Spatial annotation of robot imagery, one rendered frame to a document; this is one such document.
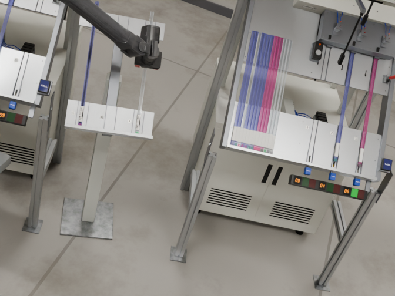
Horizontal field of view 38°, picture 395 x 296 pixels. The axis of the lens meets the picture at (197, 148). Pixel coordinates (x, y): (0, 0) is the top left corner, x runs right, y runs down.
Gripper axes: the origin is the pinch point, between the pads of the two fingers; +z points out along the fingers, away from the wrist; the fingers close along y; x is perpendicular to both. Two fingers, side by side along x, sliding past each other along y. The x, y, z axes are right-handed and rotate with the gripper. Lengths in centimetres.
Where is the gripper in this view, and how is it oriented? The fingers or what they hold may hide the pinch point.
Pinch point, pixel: (145, 63)
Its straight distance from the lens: 235.4
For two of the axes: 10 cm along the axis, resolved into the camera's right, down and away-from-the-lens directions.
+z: -2.1, 0.8, 9.7
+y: -9.7, -1.2, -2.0
